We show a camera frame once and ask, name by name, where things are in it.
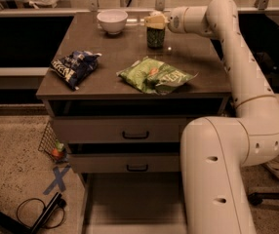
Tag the white ceramic bowl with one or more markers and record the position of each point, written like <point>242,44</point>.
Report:
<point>112,21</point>

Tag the green soda can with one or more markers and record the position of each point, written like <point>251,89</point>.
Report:
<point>155,37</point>

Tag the green chip bag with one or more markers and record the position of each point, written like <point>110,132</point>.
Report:
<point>154,77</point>

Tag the grey drawer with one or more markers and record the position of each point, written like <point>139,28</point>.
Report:
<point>124,163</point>
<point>118,129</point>

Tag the top grey drawer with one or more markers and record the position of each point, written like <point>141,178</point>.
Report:
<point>118,129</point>

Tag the bottom open drawer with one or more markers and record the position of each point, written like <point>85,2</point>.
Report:
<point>134,203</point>

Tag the grey drawer cabinet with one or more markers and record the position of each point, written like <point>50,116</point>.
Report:
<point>104,94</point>

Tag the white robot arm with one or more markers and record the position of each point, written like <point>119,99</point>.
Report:
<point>214,149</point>

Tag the middle grey drawer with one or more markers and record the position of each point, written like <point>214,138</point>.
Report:
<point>124,163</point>

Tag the black stand leg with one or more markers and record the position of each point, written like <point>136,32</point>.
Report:
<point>14,226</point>

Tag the blue chip bag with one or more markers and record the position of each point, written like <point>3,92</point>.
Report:
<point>74,68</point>

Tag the wire mesh basket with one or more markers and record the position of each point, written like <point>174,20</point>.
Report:
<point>51,147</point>

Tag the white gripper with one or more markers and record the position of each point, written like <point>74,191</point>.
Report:
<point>175,20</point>

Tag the black office chair base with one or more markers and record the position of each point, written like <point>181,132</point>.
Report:
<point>257,198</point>

